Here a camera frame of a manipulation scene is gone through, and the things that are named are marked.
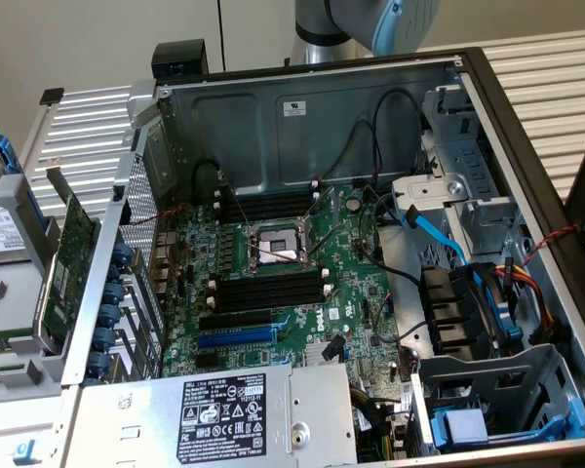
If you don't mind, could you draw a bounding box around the metal CPU socket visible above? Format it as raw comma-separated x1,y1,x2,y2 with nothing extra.
241,214,323,280

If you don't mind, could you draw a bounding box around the thin metal locking lever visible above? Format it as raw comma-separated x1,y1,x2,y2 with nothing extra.
307,226,340,259
220,177,257,233

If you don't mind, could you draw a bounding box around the metal socket cover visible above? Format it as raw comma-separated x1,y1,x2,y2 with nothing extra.
303,186,343,230

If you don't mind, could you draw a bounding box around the green Dell motherboard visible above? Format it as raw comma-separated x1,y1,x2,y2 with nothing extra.
158,180,415,389

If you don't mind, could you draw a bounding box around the long black expansion slot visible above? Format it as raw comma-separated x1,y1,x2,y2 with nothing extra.
198,310,275,333

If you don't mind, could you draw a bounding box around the blue expansion slot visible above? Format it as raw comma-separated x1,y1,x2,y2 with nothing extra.
196,326,279,350

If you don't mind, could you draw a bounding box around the small silver heat sink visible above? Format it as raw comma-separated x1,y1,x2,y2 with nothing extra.
303,340,346,368

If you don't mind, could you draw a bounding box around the open grey PC case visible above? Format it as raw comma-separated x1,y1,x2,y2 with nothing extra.
60,46,585,468

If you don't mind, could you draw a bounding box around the blue card retention clip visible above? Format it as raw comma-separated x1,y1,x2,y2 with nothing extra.
97,302,122,329
100,281,127,307
92,325,117,351
86,350,112,379
110,241,136,269

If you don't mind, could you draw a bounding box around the tall grey metal disk bay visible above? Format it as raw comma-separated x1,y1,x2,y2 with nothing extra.
389,84,526,260

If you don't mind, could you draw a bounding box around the black box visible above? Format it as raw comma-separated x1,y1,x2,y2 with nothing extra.
150,39,211,82

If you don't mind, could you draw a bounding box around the green graphics card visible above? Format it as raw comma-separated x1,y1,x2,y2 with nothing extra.
32,165,102,353

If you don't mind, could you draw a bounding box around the low grey metal disk bay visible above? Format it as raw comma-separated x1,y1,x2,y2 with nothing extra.
408,342,585,459

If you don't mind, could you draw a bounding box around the silver power supply unit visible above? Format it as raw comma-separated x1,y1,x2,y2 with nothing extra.
62,363,360,468

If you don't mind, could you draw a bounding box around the blue plastic disk caddy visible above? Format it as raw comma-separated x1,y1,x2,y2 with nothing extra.
430,396,585,452

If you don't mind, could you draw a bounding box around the grey parts rack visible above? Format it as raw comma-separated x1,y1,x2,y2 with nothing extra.
0,173,104,407

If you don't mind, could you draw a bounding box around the silver hard disk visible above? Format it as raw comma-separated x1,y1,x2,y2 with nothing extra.
0,144,36,265

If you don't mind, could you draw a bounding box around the blue square button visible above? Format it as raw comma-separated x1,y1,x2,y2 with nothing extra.
12,438,38,467

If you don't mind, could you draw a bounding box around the black looped wire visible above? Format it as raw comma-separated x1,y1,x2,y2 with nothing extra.
371,88,427,185
320,120,380,180

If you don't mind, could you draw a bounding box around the red black twisted wire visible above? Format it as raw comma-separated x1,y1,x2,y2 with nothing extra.
128,202,187,228
520,222,584,267

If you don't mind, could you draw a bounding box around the light blue SATA wire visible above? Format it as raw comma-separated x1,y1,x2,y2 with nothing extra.
402,204,525,343

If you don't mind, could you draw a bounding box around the yellow black power wire bundle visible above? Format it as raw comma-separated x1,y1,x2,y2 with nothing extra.
349,384,410,462

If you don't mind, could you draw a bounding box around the yellow red black wire bundle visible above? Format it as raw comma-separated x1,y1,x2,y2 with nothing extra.
495,256,563,343

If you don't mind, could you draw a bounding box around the blue disk carrier rail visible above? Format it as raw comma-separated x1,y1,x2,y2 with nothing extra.
0,127,48,230

